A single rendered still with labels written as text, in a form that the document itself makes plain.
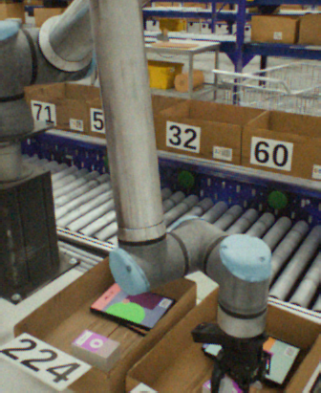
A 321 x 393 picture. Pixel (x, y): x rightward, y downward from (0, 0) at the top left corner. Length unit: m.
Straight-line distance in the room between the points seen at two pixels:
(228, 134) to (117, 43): 1.20
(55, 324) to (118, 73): 0.75
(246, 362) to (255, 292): 0.16
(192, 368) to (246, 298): 0.36
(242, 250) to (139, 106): 0.30
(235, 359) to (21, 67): 0.86
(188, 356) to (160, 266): 0.41
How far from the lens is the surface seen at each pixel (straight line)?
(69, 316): 1.37
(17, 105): 1.34
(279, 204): 1.87
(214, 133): 1.97
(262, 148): 1.91
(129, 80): 0.80
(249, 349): 0.97
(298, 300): 1.46
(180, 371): 1.20
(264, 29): 6.43
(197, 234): 0.93
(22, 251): 1.46
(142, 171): 0.82
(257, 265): 0.85
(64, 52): 1.28
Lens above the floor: 1.60
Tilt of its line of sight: 23 degrees down
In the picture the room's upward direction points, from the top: 1 degrees counter-clockwise
